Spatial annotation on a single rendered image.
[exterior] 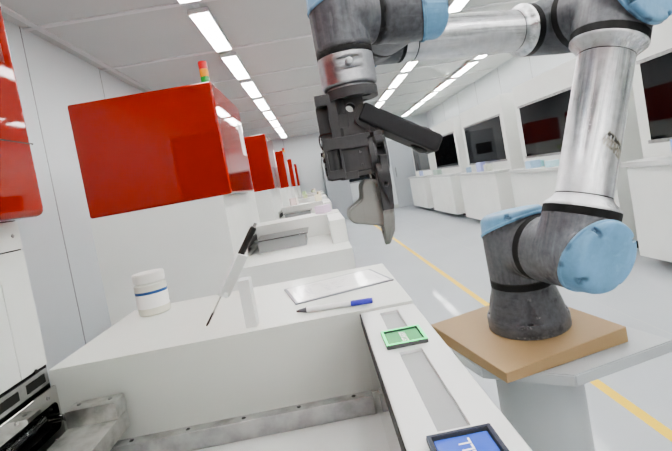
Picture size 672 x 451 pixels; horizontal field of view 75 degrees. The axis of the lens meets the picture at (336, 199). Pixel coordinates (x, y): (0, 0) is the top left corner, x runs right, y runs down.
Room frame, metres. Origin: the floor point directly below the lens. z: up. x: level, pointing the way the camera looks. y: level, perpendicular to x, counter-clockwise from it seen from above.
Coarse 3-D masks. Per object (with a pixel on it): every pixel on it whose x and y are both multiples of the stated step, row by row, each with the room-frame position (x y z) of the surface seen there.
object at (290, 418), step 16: (320, 400) 0.68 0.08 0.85; (336, 400) 0.67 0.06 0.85; (352, 400) 0.67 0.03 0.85; (368, 400) 0.67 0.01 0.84; (240, 416) 0.68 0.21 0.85; (256, 416) 0.67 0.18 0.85; (272, 416) 0.66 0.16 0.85; (288, 416) 0.66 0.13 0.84; (304, 416) 0.67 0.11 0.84; (320, 416) 0.67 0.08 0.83; (336, 416) 0.67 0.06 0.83; (352, 416) 0.67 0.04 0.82; (160, 432) 0.67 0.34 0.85; (176, 432) 0.67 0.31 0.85; (192, 432) 0.66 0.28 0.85; (208, 432) 0.66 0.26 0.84; (224, 432) 0.66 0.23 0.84; (240, 432) 0.66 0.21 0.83; (256, 432) 0.66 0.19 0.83; (272, 432) 0.66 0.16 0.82; (112, 448) 0.65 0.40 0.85; (128, 448) 0.66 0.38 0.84; (144, 448) 0.66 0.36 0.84; (160, 448) 0.66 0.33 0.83; (176, 448) 0.66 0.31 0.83; (192, 448) 0.66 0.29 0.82
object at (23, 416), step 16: (32, 400) 0.66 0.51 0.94; (48, 400) 0.69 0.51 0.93; (16, 416) 0.62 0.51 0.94; (32, 416) 0.65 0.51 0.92; (0, 432) 0.59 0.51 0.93; (16, 432) 0.61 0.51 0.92; (48, 432) 0.70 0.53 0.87; (64, 432) 0.71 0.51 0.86; (32, 448) 0.65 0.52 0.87; (48, 448) 0.67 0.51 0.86
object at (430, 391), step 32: (384, 320) 0.69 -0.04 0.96; (416, 320) 0.66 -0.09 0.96; (384, 352) 0.56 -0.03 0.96; (416, 352) 0.55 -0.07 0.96; (448, 352) 0.52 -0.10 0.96; (384, 384) 0.48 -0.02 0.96; (416, 384) 0.47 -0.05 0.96; (448, 384) 0.45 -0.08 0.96; (416, 416) 0.40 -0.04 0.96; (448, 416) 0.40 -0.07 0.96; (480, 416) 0.38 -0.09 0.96; (416, 448) 0.35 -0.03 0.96; (512, 448) 0.33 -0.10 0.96
